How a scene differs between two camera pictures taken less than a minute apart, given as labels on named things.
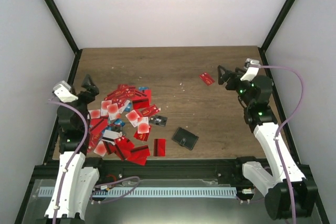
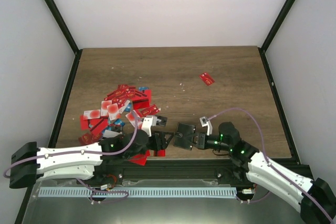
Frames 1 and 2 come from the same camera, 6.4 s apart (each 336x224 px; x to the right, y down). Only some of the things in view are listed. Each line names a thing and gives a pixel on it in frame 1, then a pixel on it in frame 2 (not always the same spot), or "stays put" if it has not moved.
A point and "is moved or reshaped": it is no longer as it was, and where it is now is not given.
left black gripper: x=94 y=90 → x=163 y=145
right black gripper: x=234 y=76 → x=201 y=140
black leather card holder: x=185 y=138 is moved or reshaped
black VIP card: x=157 y=120 stays put
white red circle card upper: x=113 y=111 stays put
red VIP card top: x=117 y=94 stays put
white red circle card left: x=95 y=114 stays put
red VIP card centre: x=149 y=110 stays put
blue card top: x=143 y=88 stays put
